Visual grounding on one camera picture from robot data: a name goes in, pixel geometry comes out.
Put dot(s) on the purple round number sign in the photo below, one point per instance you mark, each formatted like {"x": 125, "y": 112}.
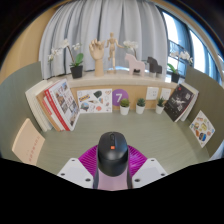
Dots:
{"x": 119, "y": 96}

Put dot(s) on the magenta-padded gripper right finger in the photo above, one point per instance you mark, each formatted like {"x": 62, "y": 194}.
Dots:
{"x": 150, "y": 171}

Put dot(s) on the dark horse figurine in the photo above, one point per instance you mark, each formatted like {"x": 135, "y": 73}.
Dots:
{"x": 152, "y": 65}

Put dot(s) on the pink horse figurine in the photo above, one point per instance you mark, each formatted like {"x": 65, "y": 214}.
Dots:
{"x": 135, "y": 65}

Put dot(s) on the cream paperback book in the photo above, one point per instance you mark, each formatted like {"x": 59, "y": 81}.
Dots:
{"x": 28, "y": 143}

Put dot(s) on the small succulent in white pot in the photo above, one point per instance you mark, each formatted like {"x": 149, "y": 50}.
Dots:
{"x": 124, "y": 109}
{"x": 160, "y": 108}
{"x": 140, "y": 108}

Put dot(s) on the grey curtain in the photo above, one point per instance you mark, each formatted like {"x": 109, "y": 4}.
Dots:
{"x": 100, "y": 20}

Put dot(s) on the black computer mouse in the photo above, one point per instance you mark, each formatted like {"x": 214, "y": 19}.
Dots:
{"x": 112, "y": 155}

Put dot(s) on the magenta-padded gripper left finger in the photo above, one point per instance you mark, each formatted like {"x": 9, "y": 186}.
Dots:
{"x": 75, "y": 171}

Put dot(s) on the white orchid plant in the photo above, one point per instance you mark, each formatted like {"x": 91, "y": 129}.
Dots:
{"x": 130, "y": 44}

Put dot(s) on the window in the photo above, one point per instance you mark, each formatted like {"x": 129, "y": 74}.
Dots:
{"x": 180, "y": 36}

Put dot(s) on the white sticker sheet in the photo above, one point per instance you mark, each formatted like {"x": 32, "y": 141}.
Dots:
{"x": 95, "y": 100}
{"x": 201, "y": 128}

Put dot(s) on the white orchid in black pot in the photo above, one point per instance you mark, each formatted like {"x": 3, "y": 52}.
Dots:
{"x": 76, "y": 71}
{"x": 175, "y": 77}

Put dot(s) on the light wooden desk shelf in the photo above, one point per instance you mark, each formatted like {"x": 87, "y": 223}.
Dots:
{"x": 100, "y": 80}

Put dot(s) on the wooden hand model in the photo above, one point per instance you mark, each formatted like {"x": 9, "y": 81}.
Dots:
{"x": 97, "y": 53}

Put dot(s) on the white book with photo cover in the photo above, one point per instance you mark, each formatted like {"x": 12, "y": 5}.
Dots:
{"x": 66, "y": 100}

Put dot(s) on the black cover book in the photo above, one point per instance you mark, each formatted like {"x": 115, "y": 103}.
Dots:
{"x": 178, "y": 101}

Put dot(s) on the lilac mouse pad with wrist rest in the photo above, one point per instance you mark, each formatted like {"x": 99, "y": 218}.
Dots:
{"x": 113, "y": 183}

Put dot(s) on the green desk divider panel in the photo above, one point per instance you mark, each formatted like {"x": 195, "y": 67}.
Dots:
{"x": 206, "y": 93}
{"x": 13, "y": 96}

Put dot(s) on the small white card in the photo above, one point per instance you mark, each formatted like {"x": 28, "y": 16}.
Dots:
{"x": 152, "y": 93}
{"x": 165, "y": 94}

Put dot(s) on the red book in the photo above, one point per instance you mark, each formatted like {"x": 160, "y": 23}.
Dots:
{"x": 55, "y": 113}

